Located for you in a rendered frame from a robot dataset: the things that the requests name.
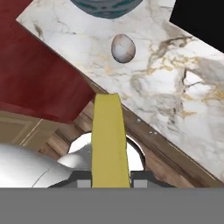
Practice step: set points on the white disc with dark rim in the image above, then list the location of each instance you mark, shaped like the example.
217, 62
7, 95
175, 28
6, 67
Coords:
80, 151

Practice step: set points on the blue-grey patterned bowl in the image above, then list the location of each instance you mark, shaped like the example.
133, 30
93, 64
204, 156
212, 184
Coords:
106, 8

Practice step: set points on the yellow butter stick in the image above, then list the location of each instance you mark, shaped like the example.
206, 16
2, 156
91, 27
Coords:
108, 140

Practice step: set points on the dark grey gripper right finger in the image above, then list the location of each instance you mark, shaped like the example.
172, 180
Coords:
143, 176

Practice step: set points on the tan cabinet door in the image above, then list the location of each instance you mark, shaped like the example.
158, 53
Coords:
20, 128

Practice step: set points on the black appliance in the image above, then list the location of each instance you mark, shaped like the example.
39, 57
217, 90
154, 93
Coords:
201, 20

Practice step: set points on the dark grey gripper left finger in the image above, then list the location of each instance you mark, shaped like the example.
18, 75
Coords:
78, 176

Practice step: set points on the large white rounded object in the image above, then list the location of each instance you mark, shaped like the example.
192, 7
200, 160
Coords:
26, 167

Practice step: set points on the white speckled egg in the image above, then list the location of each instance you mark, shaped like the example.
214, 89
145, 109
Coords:
123, 48

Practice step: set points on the red cabinet side panel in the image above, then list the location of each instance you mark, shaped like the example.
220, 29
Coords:
35, 70

